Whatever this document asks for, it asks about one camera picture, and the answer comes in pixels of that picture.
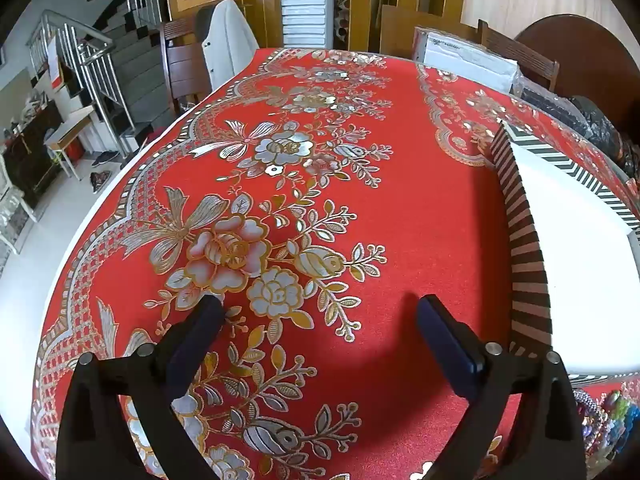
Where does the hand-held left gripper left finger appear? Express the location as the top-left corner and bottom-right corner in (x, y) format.
(54, 294), (227, 480)

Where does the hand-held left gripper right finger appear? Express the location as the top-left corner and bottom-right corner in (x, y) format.
(416, 294), (587, 480)

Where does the striped cardboard box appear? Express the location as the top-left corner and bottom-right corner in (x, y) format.
(489, 121), (640, 386)

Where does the pile of colourful bead jewelry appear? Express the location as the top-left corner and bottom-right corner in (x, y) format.
(570, 377), (640, 476)

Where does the red floral tablecloth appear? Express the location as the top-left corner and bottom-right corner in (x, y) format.
(30, 47), (640, 480)

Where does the dark wooden cabinet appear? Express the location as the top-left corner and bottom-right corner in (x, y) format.
(0, 100), (64, 209)

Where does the small white desk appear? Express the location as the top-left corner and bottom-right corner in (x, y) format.
(44, 105), (96, 182)

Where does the black wrapped packet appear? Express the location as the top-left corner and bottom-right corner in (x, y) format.
(520, 85), (587, 132)

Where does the dark wooden chair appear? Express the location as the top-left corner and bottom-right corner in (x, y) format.
(161, 17), (213, 116)

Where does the staircase with metal railing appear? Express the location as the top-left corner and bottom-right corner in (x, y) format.
(27, 0), (176, 161)

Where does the white flat box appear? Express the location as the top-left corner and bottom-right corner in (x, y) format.
(425, 30), (519, 94)

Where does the wooden slat-back chair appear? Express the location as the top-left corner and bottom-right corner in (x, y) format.
(477, 19), (560, 93)

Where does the round brown table top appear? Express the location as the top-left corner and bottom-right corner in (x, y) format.
(514, 14), (626, 131)

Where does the brown wooden board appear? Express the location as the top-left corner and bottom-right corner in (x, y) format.
(380, 5), (462, 56)

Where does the white slatted panel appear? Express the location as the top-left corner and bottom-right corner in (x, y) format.
(280, 0), (333, 51)

